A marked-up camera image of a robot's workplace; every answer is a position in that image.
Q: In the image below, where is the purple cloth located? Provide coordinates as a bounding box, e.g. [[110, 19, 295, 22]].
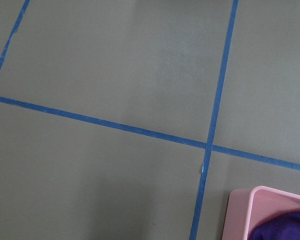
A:
[[248, 211, 300, 240]]

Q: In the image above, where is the pink plastic bin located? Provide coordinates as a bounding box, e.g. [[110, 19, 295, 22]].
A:
[[222, 186, 300, 240]]

